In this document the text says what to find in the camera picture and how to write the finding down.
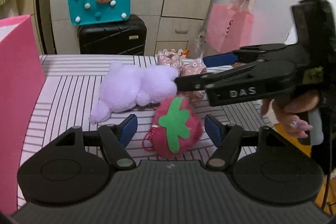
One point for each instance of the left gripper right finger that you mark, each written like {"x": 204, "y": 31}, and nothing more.
{"x": 226, "y": 139}

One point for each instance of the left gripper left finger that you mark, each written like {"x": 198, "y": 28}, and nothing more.
{"x": 114, "y": 140}

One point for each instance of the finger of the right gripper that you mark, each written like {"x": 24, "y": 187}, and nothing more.
{"x": 220, "y": 60}
{"x": 198, "y": 82}

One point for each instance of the pink floral scrunchie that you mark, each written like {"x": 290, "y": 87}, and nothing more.
{"x": 173, "y": 58}

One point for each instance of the pink strawberry plush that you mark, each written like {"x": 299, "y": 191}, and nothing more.
{"x": 175, "y": 128}

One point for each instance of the purple plush toy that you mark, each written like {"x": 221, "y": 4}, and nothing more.
{"x": 127, "y": 86}

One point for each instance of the person's right hand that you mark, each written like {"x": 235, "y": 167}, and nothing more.
{"x": 287, "y": 115}

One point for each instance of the pink paper gift bag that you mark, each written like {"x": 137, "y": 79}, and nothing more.
{"x": 230, "y": 26}

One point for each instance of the black suitcase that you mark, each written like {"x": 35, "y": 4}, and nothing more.
{"x": 116, "y": 38}

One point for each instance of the pink cardboard box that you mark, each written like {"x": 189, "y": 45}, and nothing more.
{"x": 22, "y": 79}

